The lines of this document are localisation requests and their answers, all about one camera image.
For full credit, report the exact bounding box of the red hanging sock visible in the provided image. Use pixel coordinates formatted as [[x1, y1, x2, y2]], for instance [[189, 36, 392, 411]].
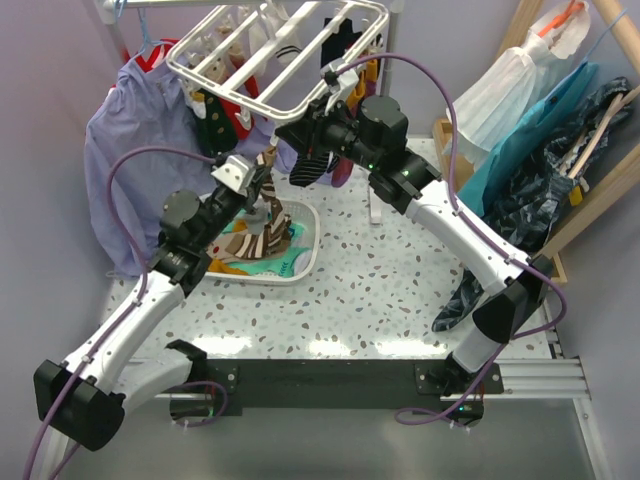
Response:
[[220, 76, 259, 140]]

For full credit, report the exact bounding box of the mint green sock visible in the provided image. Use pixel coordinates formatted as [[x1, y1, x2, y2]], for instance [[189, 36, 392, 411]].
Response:
[[227, 223, 312, 278]]

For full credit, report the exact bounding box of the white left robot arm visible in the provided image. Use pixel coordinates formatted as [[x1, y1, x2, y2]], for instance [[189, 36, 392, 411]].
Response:
[[34, 166, 270, 451]]

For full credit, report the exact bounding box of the white perforated laundry basket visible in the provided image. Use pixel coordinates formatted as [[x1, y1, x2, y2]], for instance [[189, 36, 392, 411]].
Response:
[[204, 199, 320, 286]]

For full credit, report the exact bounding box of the wooden clothes rack frame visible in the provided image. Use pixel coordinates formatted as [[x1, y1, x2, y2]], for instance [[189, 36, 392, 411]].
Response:
[[431, 0, 640, 293]]

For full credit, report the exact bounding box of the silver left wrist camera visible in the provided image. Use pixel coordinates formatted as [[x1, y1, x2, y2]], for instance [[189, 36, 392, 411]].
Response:
[[211, 154, 256, 197]]

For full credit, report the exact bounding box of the grey sock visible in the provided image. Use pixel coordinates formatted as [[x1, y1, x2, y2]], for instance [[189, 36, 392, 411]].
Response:
[[243, 208, 270, 235]]

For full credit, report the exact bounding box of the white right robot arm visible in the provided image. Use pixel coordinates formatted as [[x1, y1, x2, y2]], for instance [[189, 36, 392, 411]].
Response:
[[275, 96, 551, 393]]

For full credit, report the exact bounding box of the white clip sock hanger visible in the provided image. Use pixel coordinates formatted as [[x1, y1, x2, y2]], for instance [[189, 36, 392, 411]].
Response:
[[166, 1, 390, 125]]

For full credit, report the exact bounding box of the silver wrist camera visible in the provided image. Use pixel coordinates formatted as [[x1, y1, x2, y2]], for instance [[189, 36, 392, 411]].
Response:
[[321, 58, 367, 115], [211, 154, 256, 197]]

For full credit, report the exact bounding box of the brown patterned sock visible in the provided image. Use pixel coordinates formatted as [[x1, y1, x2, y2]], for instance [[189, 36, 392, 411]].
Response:
[[208, 232, 268, 263], [249, 146, 291, 260]]

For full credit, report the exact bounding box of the dark blue patterned garment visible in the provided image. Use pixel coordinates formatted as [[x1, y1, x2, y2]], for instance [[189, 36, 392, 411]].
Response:
[[431, 75, 640, 334]]

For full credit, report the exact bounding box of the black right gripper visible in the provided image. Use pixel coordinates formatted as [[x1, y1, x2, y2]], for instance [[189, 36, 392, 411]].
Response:
[[277, 92, 381, 172]]

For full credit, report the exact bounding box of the teal hanging shirt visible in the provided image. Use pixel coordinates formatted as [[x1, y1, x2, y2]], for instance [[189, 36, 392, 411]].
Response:
[[457, 61, 599, 217]]

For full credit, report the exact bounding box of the dark green dotted sock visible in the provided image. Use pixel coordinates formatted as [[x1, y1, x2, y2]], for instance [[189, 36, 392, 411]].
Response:
[[191, 90, 238, 158]]

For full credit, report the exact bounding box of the navy patterned hanging sock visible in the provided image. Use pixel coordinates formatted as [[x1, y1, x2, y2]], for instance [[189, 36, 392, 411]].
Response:
[[320, 18, 362, 68]]

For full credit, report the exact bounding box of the red hanging garment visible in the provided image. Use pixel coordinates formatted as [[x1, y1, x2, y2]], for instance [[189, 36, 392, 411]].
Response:
[[107, 38, 178, 95]]

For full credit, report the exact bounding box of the maroon orange-cuff sock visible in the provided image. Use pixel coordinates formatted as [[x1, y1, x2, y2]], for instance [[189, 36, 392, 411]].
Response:
[[331, 157, 354, 188]]

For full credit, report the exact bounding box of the black white striped sock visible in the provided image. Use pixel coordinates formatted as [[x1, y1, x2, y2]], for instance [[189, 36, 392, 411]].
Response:
[[289, 152, 338, 188]]

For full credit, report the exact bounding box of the white pleated hanging garment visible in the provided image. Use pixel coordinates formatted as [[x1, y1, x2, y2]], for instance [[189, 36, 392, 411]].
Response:
[[446, 1, 591, 169]]

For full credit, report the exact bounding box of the light blue wire hanger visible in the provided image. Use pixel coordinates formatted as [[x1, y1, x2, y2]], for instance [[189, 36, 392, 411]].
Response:
[[113, 0, 173, 61]]

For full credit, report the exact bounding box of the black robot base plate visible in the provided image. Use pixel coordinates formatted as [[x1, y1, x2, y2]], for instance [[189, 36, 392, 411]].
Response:
[[159, 357, 506, 429]]

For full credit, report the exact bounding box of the lavender hanging shirt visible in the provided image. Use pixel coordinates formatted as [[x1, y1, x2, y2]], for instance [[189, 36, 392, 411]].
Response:
[[83, 54, 336, 279]]

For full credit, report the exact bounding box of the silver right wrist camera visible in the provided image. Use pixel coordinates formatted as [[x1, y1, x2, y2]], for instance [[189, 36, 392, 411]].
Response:
[[321, 58, 367, 115]]

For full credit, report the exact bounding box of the white black-striped hanging sock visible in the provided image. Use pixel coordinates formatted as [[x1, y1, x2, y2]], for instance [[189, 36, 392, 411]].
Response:
[[248, 11, 302, 66]]

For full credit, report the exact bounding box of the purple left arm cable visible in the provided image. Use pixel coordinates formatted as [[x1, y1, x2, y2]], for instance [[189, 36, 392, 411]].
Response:
[[22, 145, 229, 480]]

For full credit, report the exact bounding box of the mustard yellow sock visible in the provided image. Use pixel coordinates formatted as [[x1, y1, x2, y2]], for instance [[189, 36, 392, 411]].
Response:
[[208, 258, 248, 276]]

